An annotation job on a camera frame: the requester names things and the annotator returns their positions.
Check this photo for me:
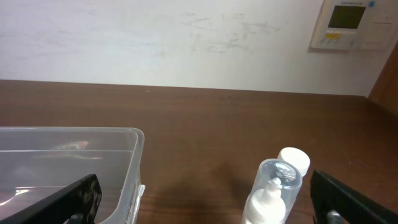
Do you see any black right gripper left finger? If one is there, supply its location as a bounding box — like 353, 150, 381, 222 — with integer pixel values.
1, 174, 102, 224

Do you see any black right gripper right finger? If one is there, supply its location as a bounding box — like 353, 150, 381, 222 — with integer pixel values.
310, 170, 397, 224

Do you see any dark bottle white cap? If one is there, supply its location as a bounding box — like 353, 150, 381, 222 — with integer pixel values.
277, 147, 310, 177

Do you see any clear plastic container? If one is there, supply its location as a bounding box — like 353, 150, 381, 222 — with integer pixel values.
1, 127, 145, 223

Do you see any white wall control panel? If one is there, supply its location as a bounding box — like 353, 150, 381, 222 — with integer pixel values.
310, 0, 397, 50

